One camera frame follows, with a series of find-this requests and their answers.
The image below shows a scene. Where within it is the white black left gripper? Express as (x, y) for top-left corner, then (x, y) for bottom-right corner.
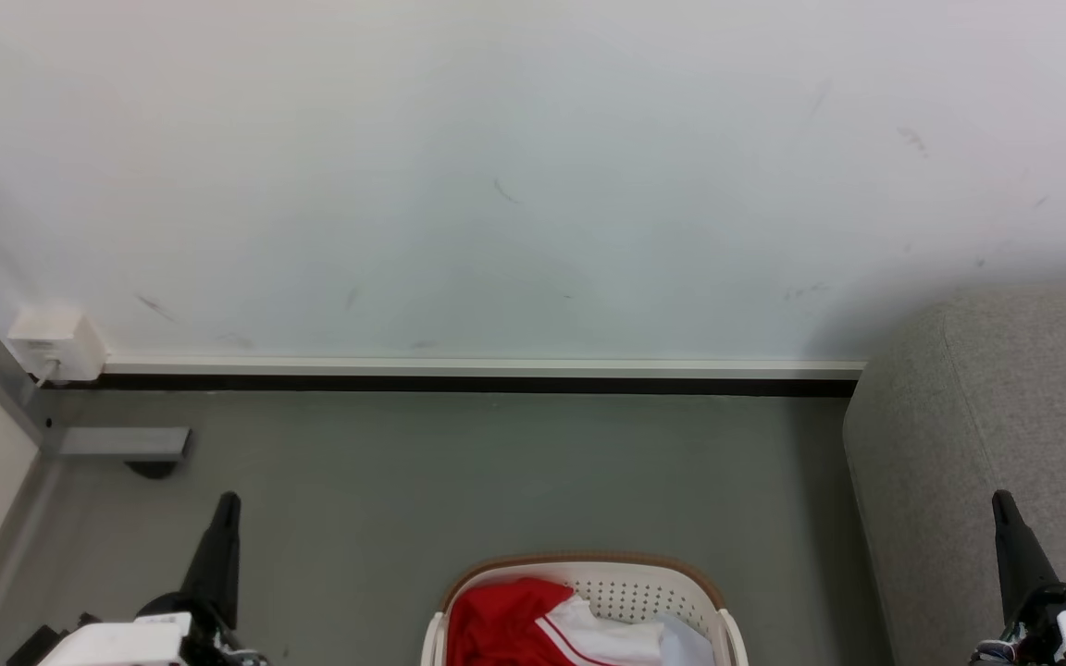
(38, 492), (266, 666)

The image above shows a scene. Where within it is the white plastic laundry basket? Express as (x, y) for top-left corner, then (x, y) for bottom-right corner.
(420, 553), (749, 666)

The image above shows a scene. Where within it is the white and black baseboard strip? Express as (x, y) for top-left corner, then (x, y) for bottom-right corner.
(41, 356), (867, 399)

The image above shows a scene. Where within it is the white wall socket box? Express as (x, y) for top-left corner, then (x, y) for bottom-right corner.
(8, 305), (108, 382)

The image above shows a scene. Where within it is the grey fabric sofa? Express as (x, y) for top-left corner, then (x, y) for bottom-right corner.
(843, 289), (1066, 666)

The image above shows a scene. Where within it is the light blue garment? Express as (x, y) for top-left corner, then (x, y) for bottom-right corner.
(653, 614), (717, 666)

